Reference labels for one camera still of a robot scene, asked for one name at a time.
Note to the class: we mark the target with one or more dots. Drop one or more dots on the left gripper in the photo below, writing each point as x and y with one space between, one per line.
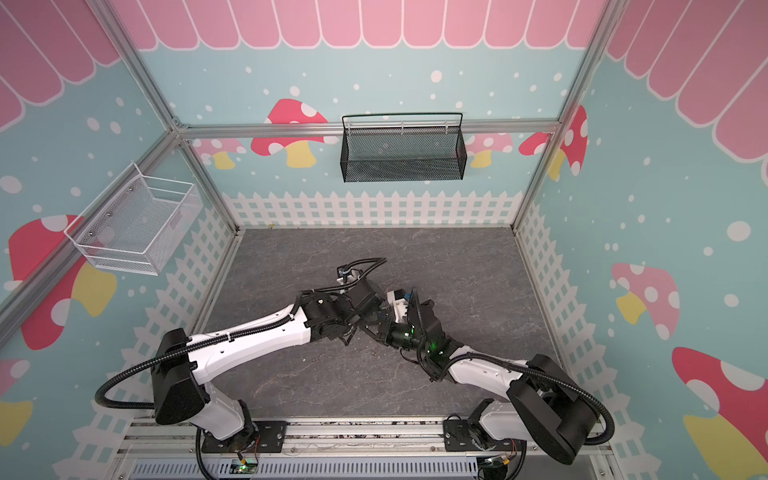
373 317

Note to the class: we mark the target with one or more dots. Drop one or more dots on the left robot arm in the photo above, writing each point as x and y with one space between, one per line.
184 367

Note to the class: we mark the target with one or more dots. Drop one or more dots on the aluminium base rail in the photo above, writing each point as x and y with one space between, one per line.
430 447

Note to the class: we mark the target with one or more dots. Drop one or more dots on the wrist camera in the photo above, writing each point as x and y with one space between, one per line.
399 302
347 275

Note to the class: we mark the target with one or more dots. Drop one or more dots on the white wire basket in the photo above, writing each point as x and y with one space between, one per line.
138 226

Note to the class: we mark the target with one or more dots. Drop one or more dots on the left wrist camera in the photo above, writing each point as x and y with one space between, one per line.
347 275

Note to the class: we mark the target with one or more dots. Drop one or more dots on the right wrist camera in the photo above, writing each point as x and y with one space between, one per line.
399 302

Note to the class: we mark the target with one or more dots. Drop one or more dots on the black wire basket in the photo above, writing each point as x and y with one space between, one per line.
403 147

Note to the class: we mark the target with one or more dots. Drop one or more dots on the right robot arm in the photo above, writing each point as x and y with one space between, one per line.
533 400

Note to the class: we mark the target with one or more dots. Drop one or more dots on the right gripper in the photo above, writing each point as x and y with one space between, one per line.
384 324

